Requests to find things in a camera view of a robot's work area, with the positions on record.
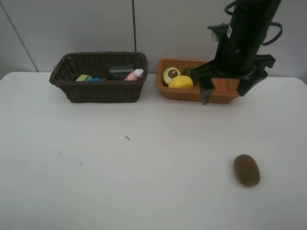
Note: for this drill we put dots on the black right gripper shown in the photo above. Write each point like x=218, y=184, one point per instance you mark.
x=248, y=74

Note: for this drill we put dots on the dark green lime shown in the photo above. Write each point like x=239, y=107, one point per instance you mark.
x=187, y=72

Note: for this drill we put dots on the yellow lemon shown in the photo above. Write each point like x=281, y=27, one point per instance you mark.
x=181, y=82

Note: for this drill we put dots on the halved avocado with pit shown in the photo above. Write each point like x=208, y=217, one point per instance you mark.
x=170, y=76

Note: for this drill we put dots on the pink bottle white cap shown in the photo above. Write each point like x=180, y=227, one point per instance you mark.
x=136, y=75

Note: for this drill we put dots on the grey felt board eraser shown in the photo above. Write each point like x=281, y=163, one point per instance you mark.
x=91, y=79

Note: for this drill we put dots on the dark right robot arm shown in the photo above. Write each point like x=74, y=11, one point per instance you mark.
x=238, y=43

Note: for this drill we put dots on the orange wicker basket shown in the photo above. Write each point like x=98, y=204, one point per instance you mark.
x=225, y=89

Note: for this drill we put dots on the brown kiwi fruit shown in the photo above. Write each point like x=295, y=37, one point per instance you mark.
x=246, y=170

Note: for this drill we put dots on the black box in basket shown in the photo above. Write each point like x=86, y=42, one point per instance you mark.
x=119, y=72

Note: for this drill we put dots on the dark brown wicker basket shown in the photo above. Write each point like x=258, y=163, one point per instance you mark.
x=96, y=64

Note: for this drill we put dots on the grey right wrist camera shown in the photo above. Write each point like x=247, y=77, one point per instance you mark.
x=218, y=31

